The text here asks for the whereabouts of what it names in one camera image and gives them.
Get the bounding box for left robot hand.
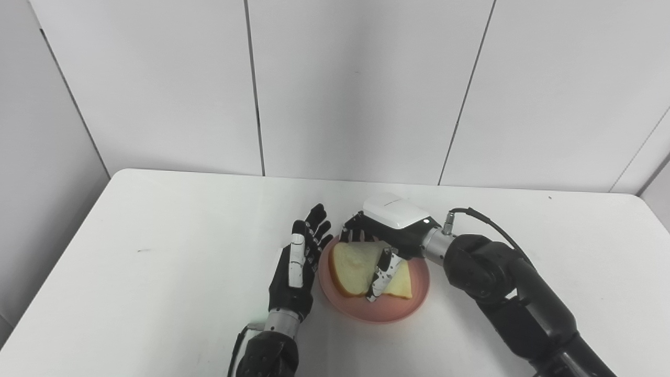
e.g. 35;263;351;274
267;204;334;321

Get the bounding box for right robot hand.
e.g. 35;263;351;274
339;193;441;303

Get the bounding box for slice of bread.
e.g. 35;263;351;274
329;240;414;301

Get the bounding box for pink plate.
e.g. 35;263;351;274
318;235;431;325

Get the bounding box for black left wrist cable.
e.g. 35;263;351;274
227;324;262;377

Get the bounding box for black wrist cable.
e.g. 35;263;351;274
443;207;534;268
227;324;262;377

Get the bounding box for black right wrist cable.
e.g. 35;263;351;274
443;207;534;268

